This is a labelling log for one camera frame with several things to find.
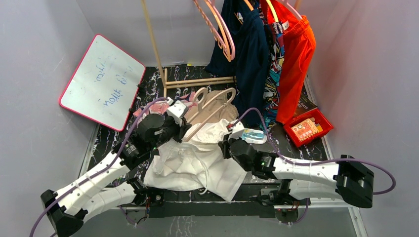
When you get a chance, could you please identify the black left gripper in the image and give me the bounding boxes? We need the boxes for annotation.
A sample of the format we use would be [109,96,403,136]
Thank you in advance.
[148,111,191,151]

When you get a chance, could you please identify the white shorts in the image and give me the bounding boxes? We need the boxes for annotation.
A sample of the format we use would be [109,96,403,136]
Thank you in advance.
[144,119,246,202]

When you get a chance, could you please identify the light wooden hanger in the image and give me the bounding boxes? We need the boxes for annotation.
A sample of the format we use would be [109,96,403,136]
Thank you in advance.
[183,87,237,142]

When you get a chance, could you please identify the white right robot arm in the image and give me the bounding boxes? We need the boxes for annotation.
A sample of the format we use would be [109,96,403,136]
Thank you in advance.
[218,139,374,208]

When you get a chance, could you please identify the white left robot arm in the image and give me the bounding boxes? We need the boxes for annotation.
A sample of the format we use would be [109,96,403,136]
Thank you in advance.
[38,112,191,237]

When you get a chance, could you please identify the pink shark print shorts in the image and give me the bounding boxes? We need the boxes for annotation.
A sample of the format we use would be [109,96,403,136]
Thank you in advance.
[143,92,197,122]

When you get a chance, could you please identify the beige shorts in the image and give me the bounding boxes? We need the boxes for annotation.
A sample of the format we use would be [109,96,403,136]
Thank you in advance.
[186,90,240,125]

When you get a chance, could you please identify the pink and orange hanger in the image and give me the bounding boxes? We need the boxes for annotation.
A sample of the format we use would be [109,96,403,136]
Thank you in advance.
[192,0,236,62]

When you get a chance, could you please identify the navy blue hanging shorts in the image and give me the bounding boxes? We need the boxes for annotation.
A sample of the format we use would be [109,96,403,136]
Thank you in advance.
[206,0,269,115]

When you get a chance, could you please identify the orange hanging shorts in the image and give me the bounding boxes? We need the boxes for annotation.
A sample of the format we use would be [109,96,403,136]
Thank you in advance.
[260,0,316,124]

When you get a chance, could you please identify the colourful print hanging shorts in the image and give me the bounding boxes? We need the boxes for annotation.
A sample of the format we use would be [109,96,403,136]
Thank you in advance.
[259,13,285,129]

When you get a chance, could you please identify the red plastic bin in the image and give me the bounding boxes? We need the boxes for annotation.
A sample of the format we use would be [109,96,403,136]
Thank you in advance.
[284,108,334,147]

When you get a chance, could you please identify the dark book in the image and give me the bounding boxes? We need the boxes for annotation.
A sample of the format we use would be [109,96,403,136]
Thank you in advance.
[293,86,318,118]

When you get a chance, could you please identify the pink framed whiteboard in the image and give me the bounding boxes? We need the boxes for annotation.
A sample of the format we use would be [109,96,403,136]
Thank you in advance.
[59,34,146,131]

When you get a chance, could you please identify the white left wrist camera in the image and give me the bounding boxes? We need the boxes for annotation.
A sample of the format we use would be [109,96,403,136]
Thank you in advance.
[166,101,189,126]

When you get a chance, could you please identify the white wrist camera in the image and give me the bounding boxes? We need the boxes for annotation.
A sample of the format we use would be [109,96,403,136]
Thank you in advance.
[166,101,189,126]
[226,119,245,140]

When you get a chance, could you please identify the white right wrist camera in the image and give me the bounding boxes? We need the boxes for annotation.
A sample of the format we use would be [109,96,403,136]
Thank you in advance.
[226,119,245,140]

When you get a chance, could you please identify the wooden clothes rack frame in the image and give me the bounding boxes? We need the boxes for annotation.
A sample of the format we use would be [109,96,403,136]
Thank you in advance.
[140,0,236,98]

